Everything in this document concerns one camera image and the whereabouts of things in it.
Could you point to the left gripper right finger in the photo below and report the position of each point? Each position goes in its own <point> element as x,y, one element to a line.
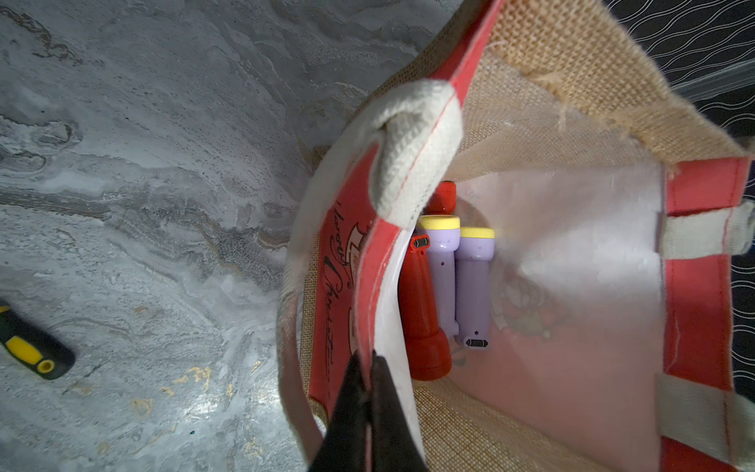
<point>393,448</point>

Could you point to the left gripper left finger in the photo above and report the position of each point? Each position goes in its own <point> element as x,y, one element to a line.
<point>345,445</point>

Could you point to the red flashlight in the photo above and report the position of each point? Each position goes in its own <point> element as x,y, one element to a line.
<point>427,347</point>
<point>443,200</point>

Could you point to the purple flashlight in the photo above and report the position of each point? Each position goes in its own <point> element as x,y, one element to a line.
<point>473,260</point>
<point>445,238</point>

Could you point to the red flashlight top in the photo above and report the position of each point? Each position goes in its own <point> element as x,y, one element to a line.
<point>443,200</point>

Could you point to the red jute Christmas tote bag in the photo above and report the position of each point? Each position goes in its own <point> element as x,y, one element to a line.
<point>617,209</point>

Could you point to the small yellow black screwdriver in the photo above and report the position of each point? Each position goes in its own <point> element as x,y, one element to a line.
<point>37,350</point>

